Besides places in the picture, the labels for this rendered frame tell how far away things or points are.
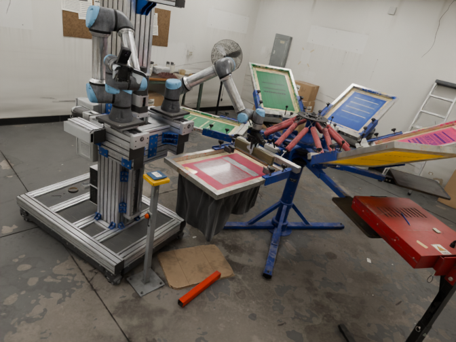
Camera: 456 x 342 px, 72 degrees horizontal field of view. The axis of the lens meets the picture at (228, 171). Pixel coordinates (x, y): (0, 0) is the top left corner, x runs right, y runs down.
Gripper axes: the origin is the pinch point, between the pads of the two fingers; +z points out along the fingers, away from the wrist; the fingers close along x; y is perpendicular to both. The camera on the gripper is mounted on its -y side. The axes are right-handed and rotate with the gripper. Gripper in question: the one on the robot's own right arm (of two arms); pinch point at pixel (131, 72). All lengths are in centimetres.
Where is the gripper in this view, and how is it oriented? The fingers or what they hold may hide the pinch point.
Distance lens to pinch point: 155.7
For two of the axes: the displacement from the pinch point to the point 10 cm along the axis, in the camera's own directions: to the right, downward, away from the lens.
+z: 5.3, 4.6, -7.1
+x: -7.9, -0.3, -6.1
